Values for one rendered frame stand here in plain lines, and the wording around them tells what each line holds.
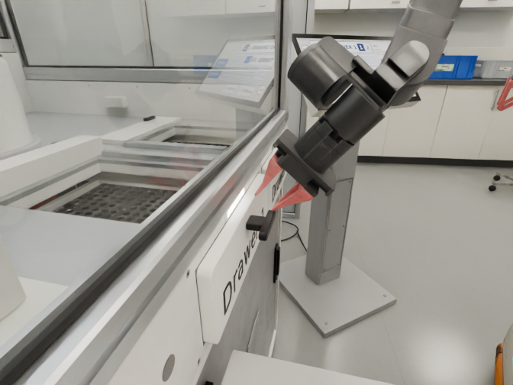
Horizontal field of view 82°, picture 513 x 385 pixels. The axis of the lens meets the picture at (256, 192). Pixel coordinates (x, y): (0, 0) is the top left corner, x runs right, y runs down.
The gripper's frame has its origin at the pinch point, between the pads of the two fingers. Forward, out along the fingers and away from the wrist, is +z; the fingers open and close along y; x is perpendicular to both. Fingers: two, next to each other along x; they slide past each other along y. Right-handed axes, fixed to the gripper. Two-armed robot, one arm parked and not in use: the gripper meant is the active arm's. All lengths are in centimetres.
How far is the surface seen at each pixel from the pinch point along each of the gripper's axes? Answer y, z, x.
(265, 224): -1.8, 0.9, 4.6
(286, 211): -39, 80, -158
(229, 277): -2.0, 5.3, 12.7
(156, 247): 6.6, -2.1, 23.2
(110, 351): 4.2, -0.6, 30.4
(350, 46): 7, -25, -92
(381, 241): -94, 41, -143
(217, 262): 1.0, 1.5, 16.1
